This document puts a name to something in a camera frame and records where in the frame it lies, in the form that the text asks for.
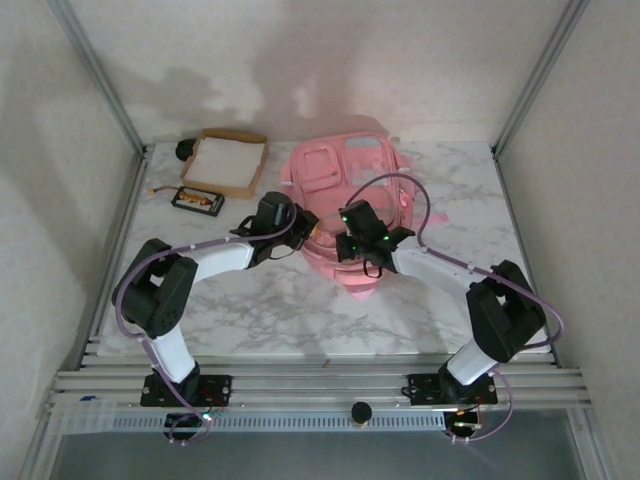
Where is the pink student backpack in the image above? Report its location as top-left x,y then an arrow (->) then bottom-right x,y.
279,130 -> 449,301

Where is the black battery pack with lead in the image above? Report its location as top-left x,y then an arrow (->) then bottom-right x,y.
148,183 -> 227,217

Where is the cardboard tray with white foam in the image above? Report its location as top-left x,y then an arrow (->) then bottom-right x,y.
179,128 -> 270,201

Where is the black knob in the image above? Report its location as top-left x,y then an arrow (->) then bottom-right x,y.
349,400 -> 374,430

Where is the black controller board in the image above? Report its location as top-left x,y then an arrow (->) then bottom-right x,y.
166,412 -> 214,442
446,407 -> 485,435

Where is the aluminium rail frame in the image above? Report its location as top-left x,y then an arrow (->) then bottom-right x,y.
47,367 -> 589,416

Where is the grey slotted cable duct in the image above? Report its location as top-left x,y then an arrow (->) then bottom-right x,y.
110,413 -> 447,431

